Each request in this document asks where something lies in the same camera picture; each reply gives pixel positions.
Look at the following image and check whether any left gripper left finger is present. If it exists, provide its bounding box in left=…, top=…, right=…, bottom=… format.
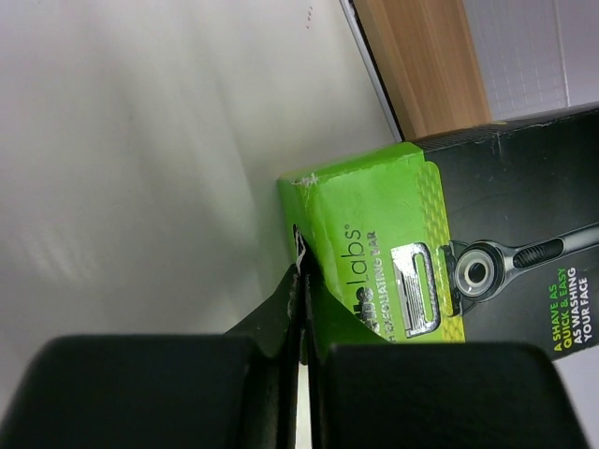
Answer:
left=1, top=268, right=300, bottom=448

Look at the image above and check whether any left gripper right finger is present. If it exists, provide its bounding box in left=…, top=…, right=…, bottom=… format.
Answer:
left=303, top=273, right=589, bottom=448

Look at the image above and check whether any black green razor box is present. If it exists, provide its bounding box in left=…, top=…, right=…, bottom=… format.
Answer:
left=278, top=105, right=598, bottom=359

